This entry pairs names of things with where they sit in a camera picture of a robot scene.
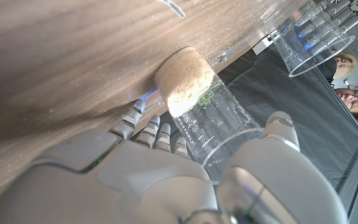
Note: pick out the black backdrop crossbar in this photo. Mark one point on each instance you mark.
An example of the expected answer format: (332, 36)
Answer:
(353, 168)

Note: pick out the white power strip box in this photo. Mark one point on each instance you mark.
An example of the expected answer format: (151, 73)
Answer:
(261, 46)

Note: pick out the black backdrop curtain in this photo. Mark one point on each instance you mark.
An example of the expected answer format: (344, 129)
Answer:
(291, 124)

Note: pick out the sugar-filled clear plastic cup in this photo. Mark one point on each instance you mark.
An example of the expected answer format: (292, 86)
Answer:
(185, 77)

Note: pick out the person in brown sweater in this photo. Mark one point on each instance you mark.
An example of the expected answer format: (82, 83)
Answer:
(346, 63)

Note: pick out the seated person blue patterned shirt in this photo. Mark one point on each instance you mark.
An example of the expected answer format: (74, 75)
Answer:
(357, 101)

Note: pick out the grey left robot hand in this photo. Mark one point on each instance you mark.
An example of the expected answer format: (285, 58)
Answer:
(353, 21)

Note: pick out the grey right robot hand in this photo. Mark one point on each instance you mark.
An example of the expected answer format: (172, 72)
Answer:
(135, 180)

